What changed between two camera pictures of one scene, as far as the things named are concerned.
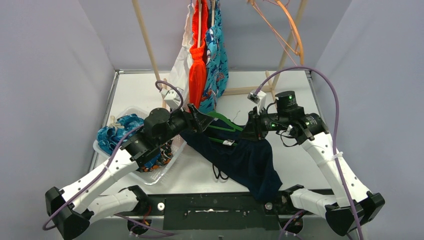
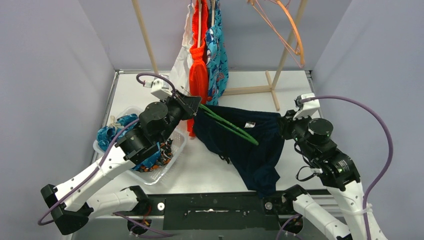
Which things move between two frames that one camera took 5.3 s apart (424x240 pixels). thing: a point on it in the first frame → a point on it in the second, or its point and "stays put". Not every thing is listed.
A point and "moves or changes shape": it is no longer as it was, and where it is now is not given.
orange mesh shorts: [197, 56] stays put
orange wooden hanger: [301, 50] stays put
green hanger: [233, 124] moves or changes shape
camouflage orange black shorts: [166, 155] stays put
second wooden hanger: [213, 3] stays put
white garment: [179, 76] stays put
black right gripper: [254, 130] → [287, 121]
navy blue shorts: [251, 160] moves or changes shape
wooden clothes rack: [269, 84] stays put
